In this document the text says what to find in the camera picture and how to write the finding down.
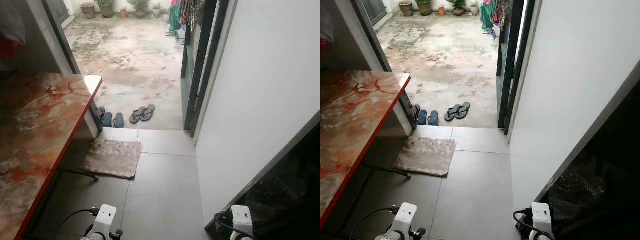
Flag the mottled pink door mat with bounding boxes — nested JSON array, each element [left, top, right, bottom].
[[81, 139, 143, 180], [392, 136, 457, 177]]

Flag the dark grey sliding door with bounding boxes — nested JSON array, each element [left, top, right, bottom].
[[181, 0, 231, 136], [496, 0, 536, 135]]

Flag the green hanging clothes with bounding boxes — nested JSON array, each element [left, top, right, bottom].
[[481, 0, 501, 31], [167, 0, 183, 33]]

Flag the bushy potted plant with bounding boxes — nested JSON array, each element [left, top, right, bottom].
[[447, 0, 467, 16], [127, 0, 150, 19]]

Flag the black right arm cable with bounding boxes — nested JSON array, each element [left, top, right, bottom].
[[513, 209, 553, 240], [214, 212, 256, 240]]

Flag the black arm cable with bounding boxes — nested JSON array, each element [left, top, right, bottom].
[[214, 212, 256, 240], [513, 209, 553, 240], [349, 206, 401, 238], [54, 207, 101, 238]]

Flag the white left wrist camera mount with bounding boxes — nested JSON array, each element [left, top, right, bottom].
[[397, 202, 418, 240], [95, 204, 117, 240]]

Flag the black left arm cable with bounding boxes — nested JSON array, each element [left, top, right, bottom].
[[54, 207, 101, 238], [349, 206, 401, 238]]

